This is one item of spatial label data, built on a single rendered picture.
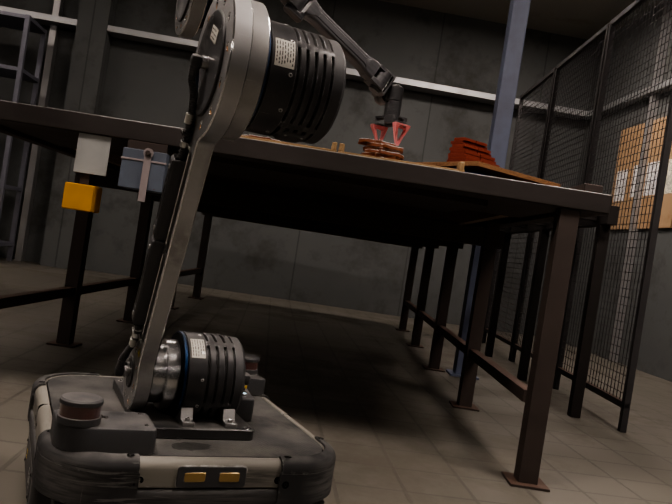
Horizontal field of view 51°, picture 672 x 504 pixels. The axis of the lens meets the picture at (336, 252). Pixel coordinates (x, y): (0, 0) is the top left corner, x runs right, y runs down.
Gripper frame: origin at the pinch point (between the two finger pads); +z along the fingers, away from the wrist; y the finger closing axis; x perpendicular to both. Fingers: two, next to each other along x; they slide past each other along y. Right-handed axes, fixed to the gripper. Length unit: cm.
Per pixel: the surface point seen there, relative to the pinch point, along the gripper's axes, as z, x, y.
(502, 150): -30, -160, 88
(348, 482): 101, 31, -42
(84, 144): 18, 92, 32
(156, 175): 24, 74, 16
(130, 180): 27, 80, 20
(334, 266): 64, -301, 419
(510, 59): -83, -158, 91
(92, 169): 25, 89, 30
